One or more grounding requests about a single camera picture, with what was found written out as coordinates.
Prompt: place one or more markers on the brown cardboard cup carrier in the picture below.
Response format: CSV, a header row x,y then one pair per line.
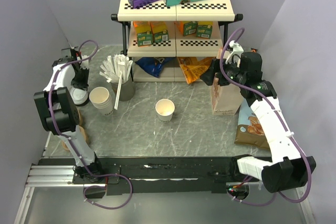
x,y
82,130

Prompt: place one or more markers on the bundle of wrapped white straws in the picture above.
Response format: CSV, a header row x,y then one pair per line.
x,y
116,70

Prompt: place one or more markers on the brown chips bag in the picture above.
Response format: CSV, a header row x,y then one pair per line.
x,y
249,130

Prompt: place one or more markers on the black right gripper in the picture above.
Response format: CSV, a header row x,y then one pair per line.
x,y
208,76

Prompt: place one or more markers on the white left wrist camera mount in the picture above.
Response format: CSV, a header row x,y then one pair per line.
x,y
84,64

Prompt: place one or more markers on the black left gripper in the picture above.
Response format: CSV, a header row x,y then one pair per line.
x,y
83,84

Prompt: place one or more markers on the white paper coffee cup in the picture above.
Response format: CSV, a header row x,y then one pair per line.
x,y
164,109

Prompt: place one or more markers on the stack of white paper cups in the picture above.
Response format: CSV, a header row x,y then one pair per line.
x,y
101,99

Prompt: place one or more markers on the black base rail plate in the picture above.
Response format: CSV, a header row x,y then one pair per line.
x,y
141,174

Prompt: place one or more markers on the green orange box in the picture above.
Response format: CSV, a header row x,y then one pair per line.
x,y
186,27
204,29
143,32
159,31

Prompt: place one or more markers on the stack of white lids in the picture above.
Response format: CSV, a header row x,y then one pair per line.
x,y
80,97

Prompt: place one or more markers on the grey straw holder cup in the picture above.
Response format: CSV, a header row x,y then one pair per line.
x,y
127,90

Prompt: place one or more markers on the green orange box far right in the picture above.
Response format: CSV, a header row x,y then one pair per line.
x,y
204,29

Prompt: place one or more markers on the cream two-tier shelf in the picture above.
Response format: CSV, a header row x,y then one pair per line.
x,y
220,12

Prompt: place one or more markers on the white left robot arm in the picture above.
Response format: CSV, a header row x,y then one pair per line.
x,y
59,114

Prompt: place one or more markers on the blue snack bag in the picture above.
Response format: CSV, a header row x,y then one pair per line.
x,y
153,65

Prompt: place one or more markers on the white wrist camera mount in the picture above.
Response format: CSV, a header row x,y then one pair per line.
x,y
84,64
236,50

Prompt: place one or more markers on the green orange box far left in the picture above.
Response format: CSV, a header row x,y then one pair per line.
x,y
143,32

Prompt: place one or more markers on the orange snack bag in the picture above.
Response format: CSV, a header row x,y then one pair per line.
x,y
193,67

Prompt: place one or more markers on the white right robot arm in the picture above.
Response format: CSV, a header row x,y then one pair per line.
x,y
289,167

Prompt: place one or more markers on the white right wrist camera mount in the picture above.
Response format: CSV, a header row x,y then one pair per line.
x,y
236,50

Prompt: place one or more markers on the paper takeout bag orange handles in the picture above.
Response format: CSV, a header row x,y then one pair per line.
x,y
225,100

